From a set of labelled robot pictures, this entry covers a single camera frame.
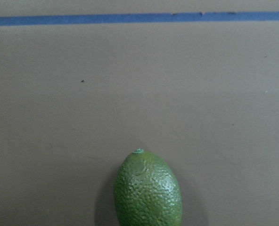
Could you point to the green lime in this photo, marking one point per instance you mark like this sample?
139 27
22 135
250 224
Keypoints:
146 192

